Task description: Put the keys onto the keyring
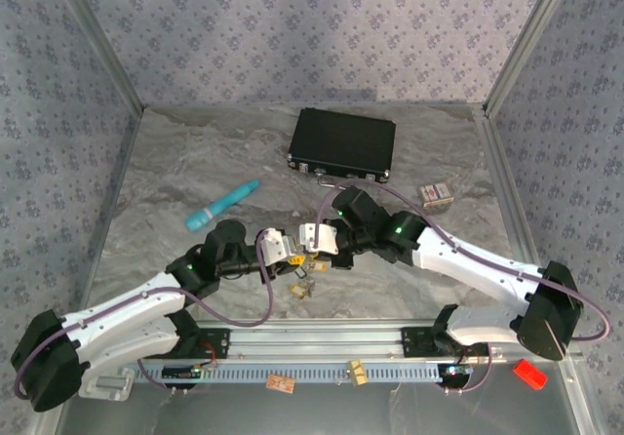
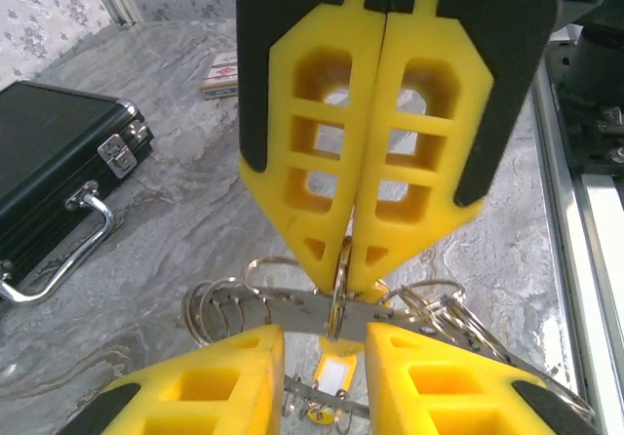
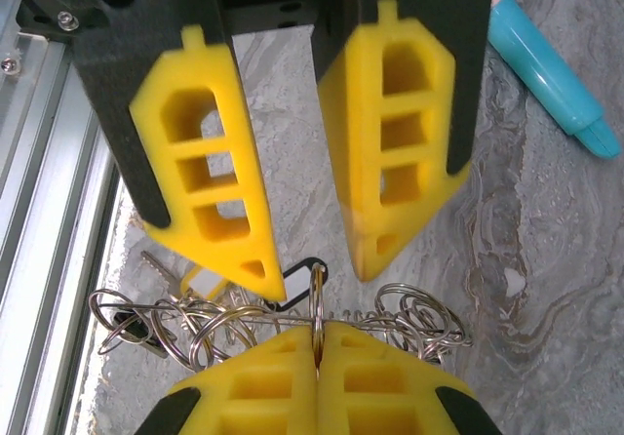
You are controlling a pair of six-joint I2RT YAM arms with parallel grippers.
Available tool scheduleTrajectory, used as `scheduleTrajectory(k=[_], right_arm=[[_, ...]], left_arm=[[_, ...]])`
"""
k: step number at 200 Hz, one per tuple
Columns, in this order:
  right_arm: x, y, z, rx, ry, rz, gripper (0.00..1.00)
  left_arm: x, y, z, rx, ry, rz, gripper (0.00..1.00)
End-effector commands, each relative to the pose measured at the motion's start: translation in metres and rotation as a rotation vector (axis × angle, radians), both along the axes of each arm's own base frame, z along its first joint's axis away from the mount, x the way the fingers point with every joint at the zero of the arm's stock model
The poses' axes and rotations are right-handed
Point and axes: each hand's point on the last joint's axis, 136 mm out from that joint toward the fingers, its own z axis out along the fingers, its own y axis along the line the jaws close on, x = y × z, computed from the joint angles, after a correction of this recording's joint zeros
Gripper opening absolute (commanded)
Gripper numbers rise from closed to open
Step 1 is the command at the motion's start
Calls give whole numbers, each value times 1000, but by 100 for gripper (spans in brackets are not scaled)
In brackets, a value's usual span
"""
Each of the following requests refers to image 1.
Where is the teal plastic tube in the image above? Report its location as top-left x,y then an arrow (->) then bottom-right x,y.
184,179 -> 262,233

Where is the playing card box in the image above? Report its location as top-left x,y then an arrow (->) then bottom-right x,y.
416,182 -> 456,208

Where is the black hard case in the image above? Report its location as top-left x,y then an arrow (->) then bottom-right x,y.
286,107 -> 398,188

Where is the orange paper tag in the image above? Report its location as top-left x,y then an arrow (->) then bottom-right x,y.
265,374 -> 296,395

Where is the small circuit board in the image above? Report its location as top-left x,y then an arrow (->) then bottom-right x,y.
162,364 -> 205,380
437,364 -> 475,380

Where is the red plastic block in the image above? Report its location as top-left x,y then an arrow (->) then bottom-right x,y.
511,357 -> 550,392

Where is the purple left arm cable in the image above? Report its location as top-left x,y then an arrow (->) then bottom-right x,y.
12,232 -> 274,402

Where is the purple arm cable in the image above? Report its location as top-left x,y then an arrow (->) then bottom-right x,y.
12,232 -> 274,402
314,178 -> 611,342

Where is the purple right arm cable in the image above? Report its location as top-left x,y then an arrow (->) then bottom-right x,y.
314,178 -> 611,342

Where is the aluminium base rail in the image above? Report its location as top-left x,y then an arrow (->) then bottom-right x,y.
202,318 -> 493,361

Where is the grey slotted cable duct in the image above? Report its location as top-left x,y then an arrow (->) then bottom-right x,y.
132,360 -> 448,386

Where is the aluminium side rail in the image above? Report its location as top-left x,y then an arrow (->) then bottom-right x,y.
472,104 -> 540,265
60,107 -> 145,334

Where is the thin purple base cable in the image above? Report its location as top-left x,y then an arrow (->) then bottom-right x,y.
441,341 -> 496,396
138,359 -> 189,396

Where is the silver metal bracket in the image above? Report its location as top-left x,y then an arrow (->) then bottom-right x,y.
78,368 -> 137,403

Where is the aluminium frame post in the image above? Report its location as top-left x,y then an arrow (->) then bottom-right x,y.
482,0 -> 579,117
48,0 -> 147,114

